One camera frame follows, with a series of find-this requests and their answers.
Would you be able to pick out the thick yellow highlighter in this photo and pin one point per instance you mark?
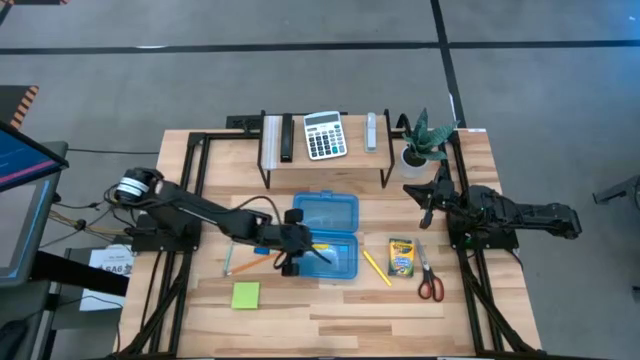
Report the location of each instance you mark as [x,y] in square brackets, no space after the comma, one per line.
[321,246]

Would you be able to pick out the clear plastic ruler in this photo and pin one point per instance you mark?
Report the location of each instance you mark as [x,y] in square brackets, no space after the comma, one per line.
[270,142]

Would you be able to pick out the black left arm base frame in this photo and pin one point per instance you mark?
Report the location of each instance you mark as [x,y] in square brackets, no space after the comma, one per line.
[165,245]

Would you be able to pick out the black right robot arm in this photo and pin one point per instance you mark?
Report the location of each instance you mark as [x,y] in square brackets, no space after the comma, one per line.
[525,215]

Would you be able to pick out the black stapler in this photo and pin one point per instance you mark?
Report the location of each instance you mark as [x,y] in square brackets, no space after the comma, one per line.
[286,137]

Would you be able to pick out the dark screen monitor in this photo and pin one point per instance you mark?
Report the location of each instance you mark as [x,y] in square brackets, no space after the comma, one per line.
[25,157]

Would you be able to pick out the blue translucent pencil box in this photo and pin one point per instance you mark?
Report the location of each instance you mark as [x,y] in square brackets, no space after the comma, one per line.
[330,212]

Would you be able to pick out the white printed paper sheet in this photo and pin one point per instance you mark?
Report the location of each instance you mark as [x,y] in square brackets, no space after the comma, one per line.
[107,260]

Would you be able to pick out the snake plant in white pot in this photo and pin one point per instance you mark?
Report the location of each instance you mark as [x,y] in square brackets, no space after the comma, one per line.
[425,140]

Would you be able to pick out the orange pencil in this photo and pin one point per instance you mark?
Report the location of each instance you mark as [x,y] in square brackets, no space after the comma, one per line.
[250,265]

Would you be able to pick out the grey screen monitor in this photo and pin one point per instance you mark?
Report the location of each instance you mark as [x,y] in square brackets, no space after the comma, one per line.
[20,235]

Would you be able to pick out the blue eraser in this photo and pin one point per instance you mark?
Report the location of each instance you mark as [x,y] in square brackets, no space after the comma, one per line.
[261,251]

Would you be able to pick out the black power strip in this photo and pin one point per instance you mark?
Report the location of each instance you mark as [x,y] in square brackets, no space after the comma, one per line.
[242,121]

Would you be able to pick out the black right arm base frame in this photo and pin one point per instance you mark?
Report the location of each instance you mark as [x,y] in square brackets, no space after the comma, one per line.
[505,244]

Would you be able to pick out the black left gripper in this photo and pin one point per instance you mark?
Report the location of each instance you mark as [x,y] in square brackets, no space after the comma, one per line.
[292,235]

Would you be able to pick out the thin yellow pen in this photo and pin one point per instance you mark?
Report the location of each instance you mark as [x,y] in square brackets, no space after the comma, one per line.
[377,268]

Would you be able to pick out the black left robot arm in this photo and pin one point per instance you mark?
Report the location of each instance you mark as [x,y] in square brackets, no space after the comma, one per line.
[200,212]

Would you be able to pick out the wooden shelf riser black legs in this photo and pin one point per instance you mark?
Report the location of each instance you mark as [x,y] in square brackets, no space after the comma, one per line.
[356,140]

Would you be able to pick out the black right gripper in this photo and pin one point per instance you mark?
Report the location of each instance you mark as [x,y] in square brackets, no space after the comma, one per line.
[442,192]

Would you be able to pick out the crayon box green yellow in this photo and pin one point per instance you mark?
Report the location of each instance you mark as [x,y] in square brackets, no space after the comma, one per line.
[401,257]

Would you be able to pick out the orange black hazard striped panel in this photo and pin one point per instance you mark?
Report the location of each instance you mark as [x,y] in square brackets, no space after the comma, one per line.
[25,105]

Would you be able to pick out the teal pencil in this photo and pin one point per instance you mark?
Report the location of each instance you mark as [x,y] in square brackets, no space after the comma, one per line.
[228,258]

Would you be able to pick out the green sticky note pad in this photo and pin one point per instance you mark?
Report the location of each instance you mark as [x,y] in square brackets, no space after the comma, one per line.
[245,295]

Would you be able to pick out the white desk calculator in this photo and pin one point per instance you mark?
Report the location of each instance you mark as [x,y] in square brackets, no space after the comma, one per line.
[325,135]

